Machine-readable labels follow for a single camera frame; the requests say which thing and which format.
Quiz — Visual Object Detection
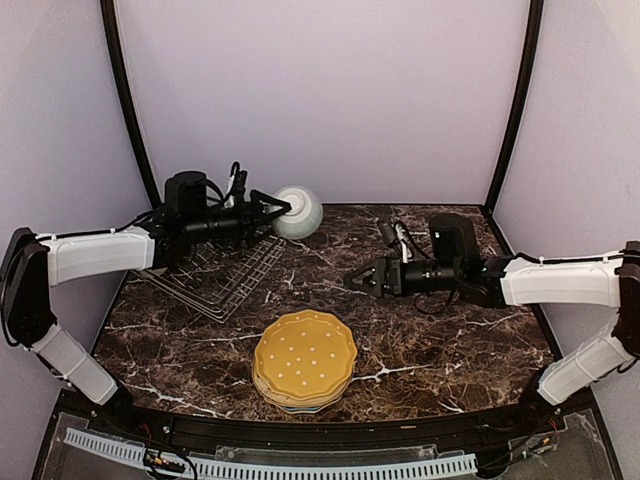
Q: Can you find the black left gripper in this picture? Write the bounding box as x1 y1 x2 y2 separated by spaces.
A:
185 189 292 248

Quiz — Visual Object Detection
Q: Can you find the black frame post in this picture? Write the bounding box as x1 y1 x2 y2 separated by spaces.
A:
99 0 161 207
482 0 545 216

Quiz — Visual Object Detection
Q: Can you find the blue polka dot plate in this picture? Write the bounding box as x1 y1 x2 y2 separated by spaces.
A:
281 405 324 414

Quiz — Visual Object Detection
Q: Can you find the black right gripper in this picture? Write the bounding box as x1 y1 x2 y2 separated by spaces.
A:
344 255 462 298

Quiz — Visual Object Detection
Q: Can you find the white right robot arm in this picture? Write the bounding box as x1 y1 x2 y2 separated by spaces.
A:
344 241 639 434

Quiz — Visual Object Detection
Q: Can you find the pale green striped bowl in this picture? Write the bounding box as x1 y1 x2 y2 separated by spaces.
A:
272 186 323 240

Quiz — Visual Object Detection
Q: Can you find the black left frame post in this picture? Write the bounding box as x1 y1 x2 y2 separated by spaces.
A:
99 0 161 207

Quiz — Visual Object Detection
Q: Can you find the black right frame post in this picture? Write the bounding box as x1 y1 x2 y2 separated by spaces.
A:
482 0 545 216

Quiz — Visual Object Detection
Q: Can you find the white slotted cable duct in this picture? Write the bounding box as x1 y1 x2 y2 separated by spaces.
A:
63 427 478 480

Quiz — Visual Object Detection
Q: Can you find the black front rail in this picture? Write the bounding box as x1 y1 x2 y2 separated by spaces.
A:
26 380 638 479

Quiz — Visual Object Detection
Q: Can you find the chrome wire dish rack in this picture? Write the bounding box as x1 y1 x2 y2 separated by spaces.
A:
134 233 287 323

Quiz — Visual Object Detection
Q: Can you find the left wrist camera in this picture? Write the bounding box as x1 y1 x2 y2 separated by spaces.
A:
164 160 250 216

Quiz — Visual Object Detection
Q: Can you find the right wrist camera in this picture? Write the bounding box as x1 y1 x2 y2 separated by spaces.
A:
380 213 479 261

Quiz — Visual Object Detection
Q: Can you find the cream ceramic plate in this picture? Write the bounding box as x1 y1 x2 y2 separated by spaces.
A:
252 362 354 410

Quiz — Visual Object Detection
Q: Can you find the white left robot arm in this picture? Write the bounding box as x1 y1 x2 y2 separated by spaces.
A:
1 190 292 436

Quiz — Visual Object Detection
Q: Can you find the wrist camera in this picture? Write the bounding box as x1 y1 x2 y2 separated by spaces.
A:
164 160 250 216
380 213 479 261

